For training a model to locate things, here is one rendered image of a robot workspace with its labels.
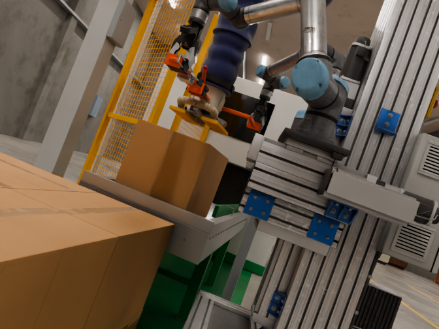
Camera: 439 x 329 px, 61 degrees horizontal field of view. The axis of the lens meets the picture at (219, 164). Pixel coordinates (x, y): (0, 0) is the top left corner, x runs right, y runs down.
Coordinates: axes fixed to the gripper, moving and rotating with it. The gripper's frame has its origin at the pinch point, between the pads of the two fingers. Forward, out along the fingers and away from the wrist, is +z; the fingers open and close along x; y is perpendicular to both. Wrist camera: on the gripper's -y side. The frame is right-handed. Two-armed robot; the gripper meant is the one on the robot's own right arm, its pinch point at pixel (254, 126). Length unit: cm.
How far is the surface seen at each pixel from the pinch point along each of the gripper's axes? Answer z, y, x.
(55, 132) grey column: 51, 1, -131
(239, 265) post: 83, 10, 23
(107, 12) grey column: -43, 0, -129
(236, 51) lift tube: -31, 37, -19
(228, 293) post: 101, 10, 23
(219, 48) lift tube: -28, 40, -28
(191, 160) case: 36, 61, -14
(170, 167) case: 43, 61, -23
